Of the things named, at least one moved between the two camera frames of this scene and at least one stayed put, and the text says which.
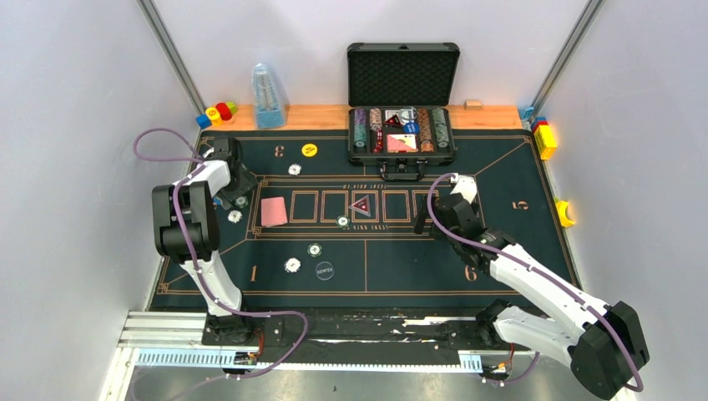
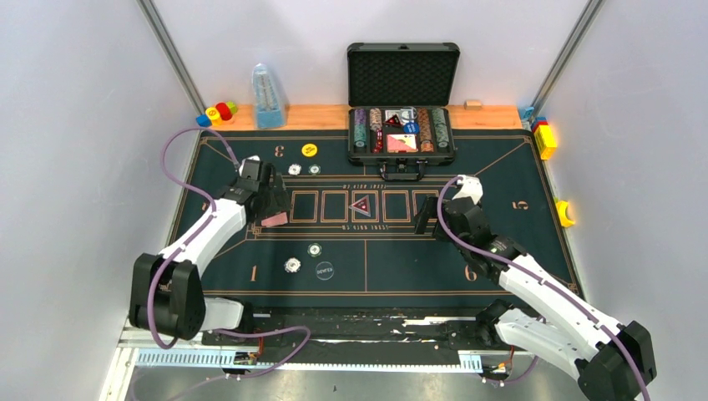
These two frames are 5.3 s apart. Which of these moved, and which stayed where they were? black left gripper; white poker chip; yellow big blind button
Moved: black left gripper
Stayed: yellow big blind button; white poker chip
